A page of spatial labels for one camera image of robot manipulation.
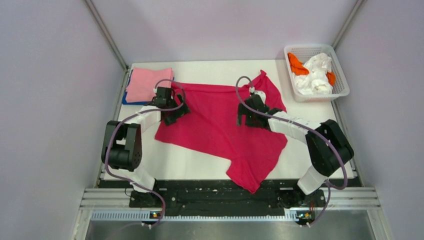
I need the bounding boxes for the white plastic basket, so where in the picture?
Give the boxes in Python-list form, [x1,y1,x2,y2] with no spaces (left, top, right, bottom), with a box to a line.
[284,44,350,103]

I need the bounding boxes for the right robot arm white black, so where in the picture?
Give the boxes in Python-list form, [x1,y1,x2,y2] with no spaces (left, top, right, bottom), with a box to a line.
[237,91,354,206]

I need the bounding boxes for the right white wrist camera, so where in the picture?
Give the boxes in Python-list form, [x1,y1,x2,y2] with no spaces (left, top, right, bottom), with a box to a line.
[249,87,266,104]

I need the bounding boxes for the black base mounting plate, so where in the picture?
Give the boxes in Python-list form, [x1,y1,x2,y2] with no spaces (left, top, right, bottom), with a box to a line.
[98,178,362,218]

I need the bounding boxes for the white t shirt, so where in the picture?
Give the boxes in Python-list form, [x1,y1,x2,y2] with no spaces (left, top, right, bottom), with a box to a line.
[292,72,333,95]

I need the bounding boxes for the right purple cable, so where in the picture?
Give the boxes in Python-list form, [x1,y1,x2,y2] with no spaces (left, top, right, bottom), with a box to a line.
[235,76,349,228]

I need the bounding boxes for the orange t shirt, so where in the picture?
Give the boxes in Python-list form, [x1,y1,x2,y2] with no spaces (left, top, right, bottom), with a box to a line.
[287,52,336,86]

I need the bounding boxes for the purple cable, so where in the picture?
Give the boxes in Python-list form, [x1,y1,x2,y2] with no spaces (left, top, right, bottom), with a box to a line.
[103,78,187,228]
[235,76,349,228]

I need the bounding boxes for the magenta t shirt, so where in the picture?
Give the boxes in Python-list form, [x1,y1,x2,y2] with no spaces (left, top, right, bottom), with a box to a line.
[154,83,288,194]

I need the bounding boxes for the grey cable duct rail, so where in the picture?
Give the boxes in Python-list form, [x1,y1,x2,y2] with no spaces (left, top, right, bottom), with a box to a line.
[91,210,299,222]

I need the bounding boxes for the folded pink t shirt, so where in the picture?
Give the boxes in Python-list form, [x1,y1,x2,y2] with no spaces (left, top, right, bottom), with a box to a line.
[125,67,175,104]

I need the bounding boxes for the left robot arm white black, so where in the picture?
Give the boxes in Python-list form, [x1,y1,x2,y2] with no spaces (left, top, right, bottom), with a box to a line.
[101,87,190,207]

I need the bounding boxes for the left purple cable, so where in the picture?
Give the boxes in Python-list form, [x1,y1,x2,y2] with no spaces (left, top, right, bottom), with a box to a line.
[103,78,187,228]

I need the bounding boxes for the folded blue t shirt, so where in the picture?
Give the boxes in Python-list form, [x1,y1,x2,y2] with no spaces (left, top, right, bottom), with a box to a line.
[121,69,175,106]

